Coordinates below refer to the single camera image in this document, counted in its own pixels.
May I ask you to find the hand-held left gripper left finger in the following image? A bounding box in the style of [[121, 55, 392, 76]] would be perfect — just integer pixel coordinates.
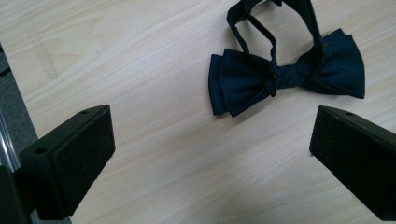
[[0, 104, 117, 224]]

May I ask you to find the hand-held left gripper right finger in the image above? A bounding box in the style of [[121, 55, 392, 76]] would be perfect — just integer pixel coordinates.
[[308, 105, 396, 222]]

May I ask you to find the navy blue bow tie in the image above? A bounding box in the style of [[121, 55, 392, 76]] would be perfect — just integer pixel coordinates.
[[207, 0, 366, 119]]

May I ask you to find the metal table edge rail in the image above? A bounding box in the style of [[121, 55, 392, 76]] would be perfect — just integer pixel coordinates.
[[0, 110, 73, 224]]

